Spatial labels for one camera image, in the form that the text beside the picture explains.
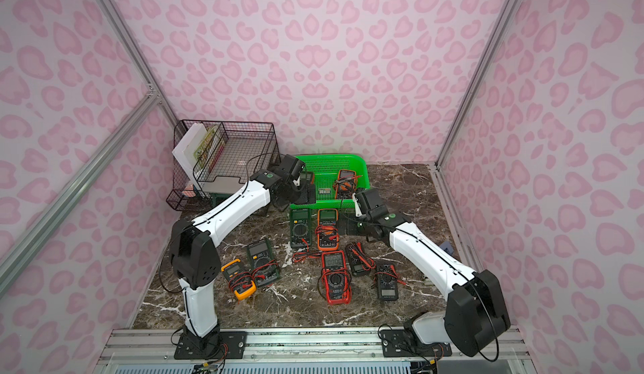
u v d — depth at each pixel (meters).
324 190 1.09
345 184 1.07
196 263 0.49
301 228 0.96
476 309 0.40
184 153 0.89
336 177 1.10
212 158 0.97
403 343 0.73
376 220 0.59
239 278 0.82
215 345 0.65
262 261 0.88
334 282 0.80
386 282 0.82
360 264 0.86
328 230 0.93
